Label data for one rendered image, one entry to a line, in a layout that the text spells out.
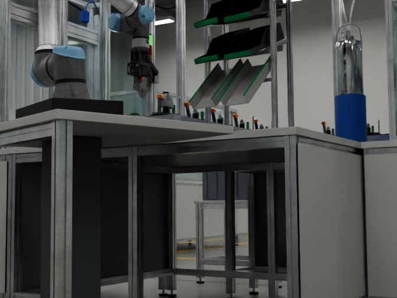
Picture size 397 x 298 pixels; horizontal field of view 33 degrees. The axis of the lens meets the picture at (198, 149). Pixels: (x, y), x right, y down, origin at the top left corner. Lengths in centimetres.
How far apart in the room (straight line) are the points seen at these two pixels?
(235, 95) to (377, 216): 85
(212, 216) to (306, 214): 666
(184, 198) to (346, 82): 527
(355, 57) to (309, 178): 110
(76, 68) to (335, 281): 132
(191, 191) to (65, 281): 670
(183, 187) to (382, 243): 560
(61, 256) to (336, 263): 124
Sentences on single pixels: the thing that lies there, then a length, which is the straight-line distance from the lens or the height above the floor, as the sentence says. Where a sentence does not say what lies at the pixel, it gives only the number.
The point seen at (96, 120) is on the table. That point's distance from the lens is 203.
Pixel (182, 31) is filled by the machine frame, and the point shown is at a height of 171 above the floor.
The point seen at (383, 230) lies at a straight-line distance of 308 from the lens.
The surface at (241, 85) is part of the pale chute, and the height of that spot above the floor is 109.
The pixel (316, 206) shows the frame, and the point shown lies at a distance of 259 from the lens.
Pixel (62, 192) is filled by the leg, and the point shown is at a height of 62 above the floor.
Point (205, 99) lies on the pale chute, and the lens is 287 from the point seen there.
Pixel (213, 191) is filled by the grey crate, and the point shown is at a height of 68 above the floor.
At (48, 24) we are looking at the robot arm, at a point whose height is 127.
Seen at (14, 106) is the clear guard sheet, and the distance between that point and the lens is 417.
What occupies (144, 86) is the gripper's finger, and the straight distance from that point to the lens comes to 290.
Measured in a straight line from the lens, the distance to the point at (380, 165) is 309.
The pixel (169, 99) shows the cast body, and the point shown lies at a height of 106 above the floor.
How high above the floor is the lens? 57
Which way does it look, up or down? 5 degrees up
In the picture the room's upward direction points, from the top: straight up
